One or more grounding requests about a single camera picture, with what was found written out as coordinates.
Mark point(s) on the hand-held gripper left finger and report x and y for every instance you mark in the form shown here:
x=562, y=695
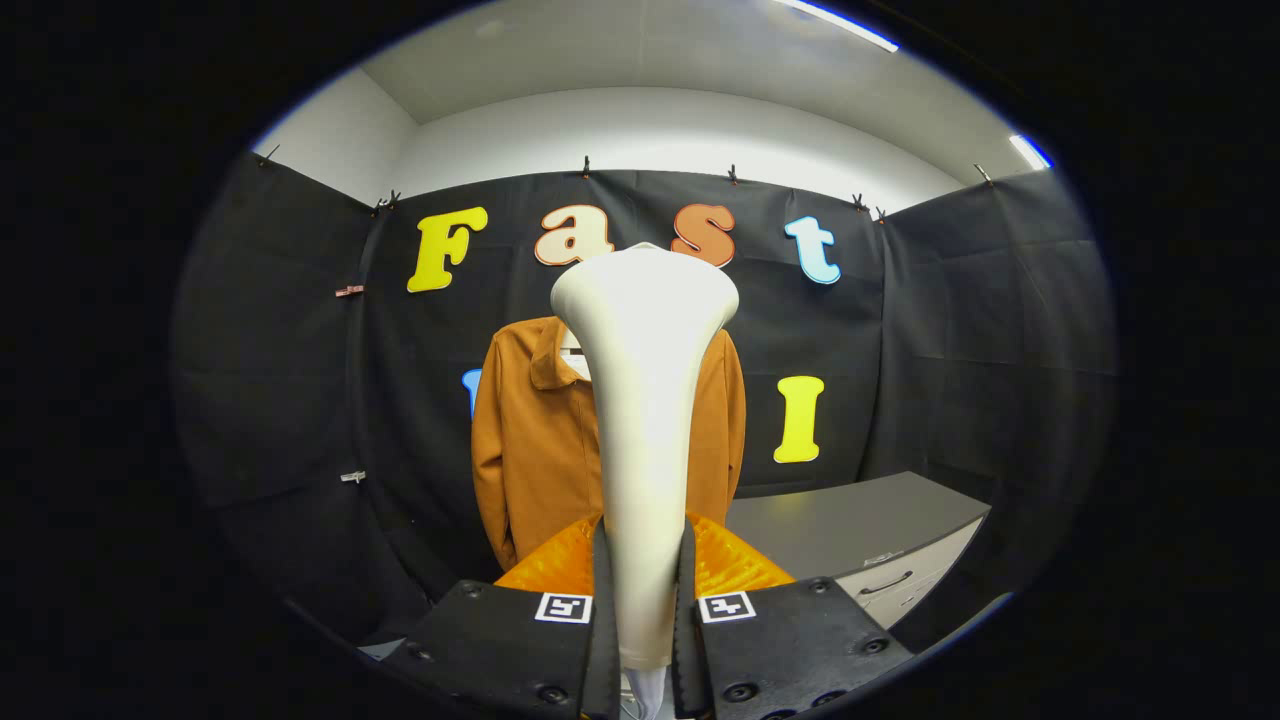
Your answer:
x=604, y=620

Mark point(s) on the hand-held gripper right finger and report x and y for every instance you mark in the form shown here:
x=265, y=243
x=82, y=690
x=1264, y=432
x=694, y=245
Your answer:
x=684, y=620

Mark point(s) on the brown button shirt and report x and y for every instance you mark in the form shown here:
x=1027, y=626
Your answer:
x=530, y=450

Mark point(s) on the white garment steamer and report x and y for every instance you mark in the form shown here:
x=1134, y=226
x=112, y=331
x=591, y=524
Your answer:
x=645, y=400

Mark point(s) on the grey cabinet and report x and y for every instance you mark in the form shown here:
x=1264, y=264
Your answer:
x=850, y=520

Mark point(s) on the white mannequin torso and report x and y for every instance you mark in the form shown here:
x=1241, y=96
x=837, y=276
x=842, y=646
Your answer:
x=575, y=360

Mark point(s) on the black backdrop cloth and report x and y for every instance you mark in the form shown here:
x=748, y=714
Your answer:
x=950, y=350

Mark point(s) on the row of black clips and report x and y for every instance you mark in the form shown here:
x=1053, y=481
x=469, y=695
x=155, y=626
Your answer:
x=586, y=165

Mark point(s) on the small ceiling light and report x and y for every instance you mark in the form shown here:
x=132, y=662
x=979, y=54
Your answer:
x=1030, y=152

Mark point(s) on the long ceiling light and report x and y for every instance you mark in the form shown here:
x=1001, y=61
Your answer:
x=840, y=25

